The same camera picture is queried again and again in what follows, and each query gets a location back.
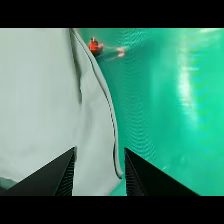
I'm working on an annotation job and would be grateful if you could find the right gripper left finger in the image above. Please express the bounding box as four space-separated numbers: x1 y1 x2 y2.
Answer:
5 145 77 197

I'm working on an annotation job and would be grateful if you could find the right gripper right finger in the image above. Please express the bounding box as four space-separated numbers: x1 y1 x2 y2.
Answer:
123 147 200 197

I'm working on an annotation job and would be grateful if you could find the pale grey shirt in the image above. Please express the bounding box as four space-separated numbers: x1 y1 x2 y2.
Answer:
0 27 124 197

